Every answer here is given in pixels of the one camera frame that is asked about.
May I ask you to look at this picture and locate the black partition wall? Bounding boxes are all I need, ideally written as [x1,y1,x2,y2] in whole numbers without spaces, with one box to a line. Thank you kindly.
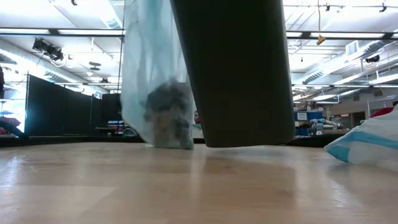
[24,73,105,138]

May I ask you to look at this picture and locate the person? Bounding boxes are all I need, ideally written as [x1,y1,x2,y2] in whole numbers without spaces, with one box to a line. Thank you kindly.
[193,110,203,131]

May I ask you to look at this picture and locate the black ceiling-mounted device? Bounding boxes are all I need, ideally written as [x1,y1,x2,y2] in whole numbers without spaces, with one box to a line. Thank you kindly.
[32,37,65,62]

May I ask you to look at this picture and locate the yellow hanging cord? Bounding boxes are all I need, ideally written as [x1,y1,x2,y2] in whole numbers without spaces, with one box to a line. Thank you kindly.
[316,0,327,46]

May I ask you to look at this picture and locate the grey trash bin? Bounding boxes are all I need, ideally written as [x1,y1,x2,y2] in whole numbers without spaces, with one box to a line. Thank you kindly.
[169,0,297,149]

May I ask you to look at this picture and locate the translucent blue-rimmed trash bag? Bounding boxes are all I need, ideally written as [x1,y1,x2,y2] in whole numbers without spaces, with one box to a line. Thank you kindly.
[323,105,398,174]

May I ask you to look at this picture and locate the black monitor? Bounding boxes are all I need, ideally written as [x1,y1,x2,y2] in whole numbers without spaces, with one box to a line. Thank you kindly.
[101,92,123,131]

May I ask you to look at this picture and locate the red object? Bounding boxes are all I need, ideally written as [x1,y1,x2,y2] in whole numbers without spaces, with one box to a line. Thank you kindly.
[369,106,398,120]

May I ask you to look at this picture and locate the blue plastic trash bag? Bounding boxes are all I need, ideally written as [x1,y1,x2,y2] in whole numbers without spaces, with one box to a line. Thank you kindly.
[120,0,203,151]

